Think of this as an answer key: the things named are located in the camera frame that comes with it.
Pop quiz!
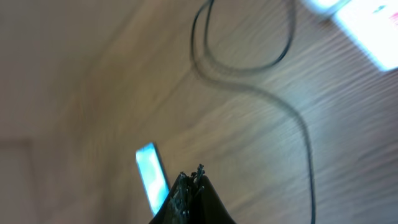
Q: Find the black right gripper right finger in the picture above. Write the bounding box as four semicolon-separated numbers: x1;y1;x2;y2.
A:
188;164;236;224

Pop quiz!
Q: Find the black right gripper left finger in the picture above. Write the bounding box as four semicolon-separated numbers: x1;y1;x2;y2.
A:
149;172;195;224

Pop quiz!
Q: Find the blue Galaxy smartphone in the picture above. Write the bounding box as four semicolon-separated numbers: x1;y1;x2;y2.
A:
136;142;170;216

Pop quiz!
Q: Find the black charger cable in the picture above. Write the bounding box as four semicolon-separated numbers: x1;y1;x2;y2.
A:
190;0;317;224

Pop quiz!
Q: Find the white power strip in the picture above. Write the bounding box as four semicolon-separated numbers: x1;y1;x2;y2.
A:
302;0;397;72

